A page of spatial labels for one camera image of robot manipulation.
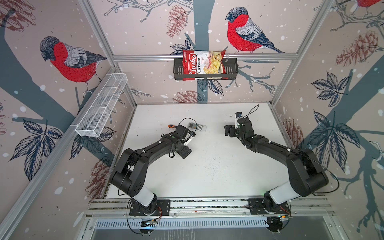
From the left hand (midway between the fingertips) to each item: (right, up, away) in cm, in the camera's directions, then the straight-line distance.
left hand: (182, 147), depth 91 cm
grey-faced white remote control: (+10, +11, +13) cm, 20 cm away
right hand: (+30, +12, +2) cm, 32 cm away
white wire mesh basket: (-42, +16, -19) cm, 49 cm away
